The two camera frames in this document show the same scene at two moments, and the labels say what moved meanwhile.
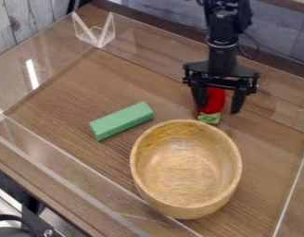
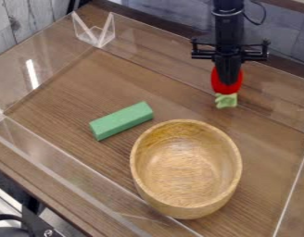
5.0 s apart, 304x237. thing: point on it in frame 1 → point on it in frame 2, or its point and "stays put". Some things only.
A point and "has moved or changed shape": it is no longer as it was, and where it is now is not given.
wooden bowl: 185,166 stays put
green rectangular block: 121,120 stays put
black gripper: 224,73 → 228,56
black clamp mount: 34,227 stays put
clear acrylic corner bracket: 94,35 stays put
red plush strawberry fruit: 210,112 has moved or changed shape
